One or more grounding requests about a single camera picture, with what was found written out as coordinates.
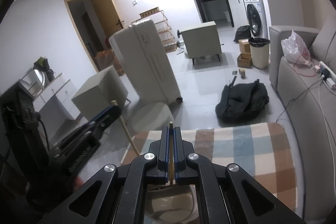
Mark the black trash bag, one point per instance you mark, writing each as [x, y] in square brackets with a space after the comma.
[241, 33]

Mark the brown tape roll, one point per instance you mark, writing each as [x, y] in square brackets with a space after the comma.
[242, 73]

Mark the beige trash bin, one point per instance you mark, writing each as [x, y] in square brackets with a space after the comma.
[260, 56]

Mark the white plastic bag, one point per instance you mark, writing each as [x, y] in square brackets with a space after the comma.
[292, 48]

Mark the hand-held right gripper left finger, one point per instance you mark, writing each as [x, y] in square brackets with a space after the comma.
[165, 155]

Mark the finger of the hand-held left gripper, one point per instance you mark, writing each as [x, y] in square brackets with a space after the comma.
[106, 117]

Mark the white power strip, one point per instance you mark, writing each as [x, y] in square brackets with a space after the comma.
[329, 79]

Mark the light wooden chopstick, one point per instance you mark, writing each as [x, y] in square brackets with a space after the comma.
[171, 180]
[128, 134]

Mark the grey white utensil holder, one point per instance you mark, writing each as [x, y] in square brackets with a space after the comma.
[170, 203]

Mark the wooden door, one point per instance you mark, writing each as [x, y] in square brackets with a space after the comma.
[105, 3]

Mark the brown paper bag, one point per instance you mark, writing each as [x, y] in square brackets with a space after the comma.
[105, 58]

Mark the potted plant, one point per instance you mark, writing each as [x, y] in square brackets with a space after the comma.
[42, 62]

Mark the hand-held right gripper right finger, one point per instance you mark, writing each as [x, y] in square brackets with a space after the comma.
[177, 158]

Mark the round mirror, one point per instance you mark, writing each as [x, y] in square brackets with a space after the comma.
[36, 77]

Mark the white dresser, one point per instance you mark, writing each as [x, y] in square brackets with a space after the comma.
[60, 92]

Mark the grey sofa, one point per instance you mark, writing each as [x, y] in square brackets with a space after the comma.
[296, 113]

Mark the black backpack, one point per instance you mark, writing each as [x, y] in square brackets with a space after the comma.
[241, 103]

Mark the checked tablecloth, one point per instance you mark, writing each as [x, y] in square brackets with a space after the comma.
[236, 150]

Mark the wooden shoe rack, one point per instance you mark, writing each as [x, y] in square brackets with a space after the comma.
[149, 12]

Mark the white washing machine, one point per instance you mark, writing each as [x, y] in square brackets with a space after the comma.
[256, 16]

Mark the grey bedside cabinet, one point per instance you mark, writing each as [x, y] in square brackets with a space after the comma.
[99, 92]
[202, 40]

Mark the cardboard box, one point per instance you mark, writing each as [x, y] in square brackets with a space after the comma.
[244, 60]
[244, 46]

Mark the beige hard suitcase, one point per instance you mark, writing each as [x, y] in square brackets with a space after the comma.
[147, 64]

